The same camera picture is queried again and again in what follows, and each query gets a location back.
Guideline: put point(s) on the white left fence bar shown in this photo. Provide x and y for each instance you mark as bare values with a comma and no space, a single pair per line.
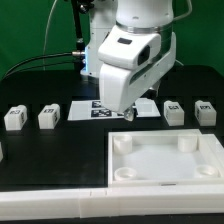
1,153

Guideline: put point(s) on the white front fence bar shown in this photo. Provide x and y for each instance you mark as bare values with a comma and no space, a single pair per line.
101,202

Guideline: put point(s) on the white sheet with markers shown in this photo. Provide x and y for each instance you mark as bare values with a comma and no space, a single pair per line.
93,110

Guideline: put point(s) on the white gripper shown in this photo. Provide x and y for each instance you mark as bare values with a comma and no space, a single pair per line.
132,63

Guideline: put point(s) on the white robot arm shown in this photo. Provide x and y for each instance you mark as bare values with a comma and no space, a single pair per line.
133,16

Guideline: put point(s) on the white square table top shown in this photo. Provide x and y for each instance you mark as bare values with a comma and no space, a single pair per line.
168,157

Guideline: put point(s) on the green backdrop curtain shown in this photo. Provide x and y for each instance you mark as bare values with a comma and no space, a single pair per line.
31,28

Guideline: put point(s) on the black camera stand pole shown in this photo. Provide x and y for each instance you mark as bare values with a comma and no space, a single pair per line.
80,7

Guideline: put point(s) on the white fence bar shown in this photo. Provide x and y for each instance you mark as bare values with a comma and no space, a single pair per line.
101,202
1,153

